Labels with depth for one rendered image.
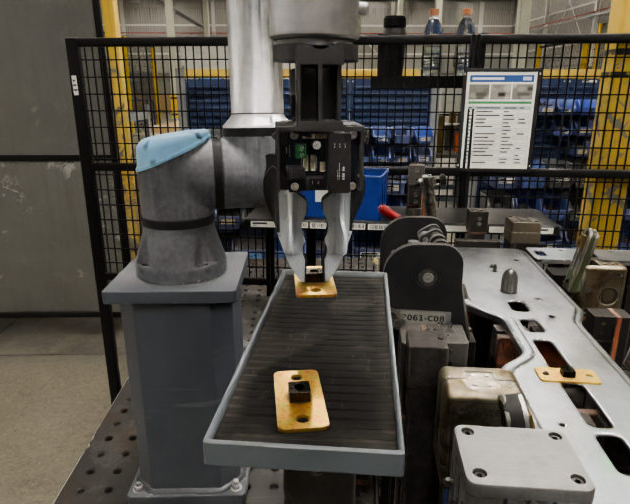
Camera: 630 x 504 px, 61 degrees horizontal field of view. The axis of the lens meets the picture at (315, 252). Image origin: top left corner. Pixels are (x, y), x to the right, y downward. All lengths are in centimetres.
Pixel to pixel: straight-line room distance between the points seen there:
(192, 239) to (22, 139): 239
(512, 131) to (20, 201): 249
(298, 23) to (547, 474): 40
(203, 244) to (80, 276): 243
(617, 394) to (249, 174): 61
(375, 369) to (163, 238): 48
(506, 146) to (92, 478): 142
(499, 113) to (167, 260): 120
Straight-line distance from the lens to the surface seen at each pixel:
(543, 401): 80
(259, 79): 87
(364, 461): 39
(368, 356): 51
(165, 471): 104
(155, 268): 88
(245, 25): 88
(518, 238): 153
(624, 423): 80
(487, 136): 177
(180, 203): 86
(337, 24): 45
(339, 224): 48
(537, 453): 51
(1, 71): 321
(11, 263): 340
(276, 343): 53
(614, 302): 130
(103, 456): 121
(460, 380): 65
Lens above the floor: 140
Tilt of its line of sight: 17 degrees down
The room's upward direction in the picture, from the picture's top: straight up
